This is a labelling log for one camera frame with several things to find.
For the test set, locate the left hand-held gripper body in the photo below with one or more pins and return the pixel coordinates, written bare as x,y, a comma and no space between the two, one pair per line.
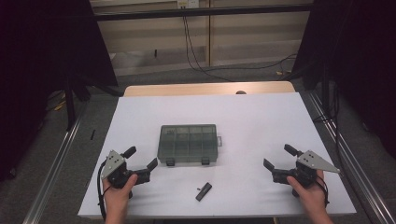
113,163

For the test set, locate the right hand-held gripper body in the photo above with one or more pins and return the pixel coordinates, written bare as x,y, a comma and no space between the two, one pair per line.
306,161

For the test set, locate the grey translucent compartment box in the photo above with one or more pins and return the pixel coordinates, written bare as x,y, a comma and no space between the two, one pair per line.
187,144

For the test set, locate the small black stick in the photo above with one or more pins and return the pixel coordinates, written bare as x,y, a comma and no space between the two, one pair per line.
204,191

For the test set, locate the person's left hand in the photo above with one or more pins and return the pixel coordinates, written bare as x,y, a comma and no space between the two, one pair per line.
116,199

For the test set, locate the person's right hand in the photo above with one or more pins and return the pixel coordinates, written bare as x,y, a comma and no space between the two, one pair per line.
311,197

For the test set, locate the small black floor piece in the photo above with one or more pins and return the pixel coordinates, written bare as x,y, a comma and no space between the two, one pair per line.
92,134

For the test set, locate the white table cover sheet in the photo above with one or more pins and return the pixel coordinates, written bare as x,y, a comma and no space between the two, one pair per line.
249,124

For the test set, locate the black stand pole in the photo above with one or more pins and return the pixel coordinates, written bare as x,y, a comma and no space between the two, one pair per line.
69,105

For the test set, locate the black curtain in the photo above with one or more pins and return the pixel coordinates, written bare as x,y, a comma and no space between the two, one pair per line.
364,62
37,62

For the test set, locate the black horizontal bar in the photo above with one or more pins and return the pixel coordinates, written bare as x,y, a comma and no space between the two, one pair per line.
202,12

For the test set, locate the metal floor rail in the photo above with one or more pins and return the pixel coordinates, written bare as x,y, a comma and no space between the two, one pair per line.
53,174
351,168

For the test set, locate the white wall socket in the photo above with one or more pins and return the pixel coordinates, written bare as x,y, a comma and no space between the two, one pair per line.
187,3

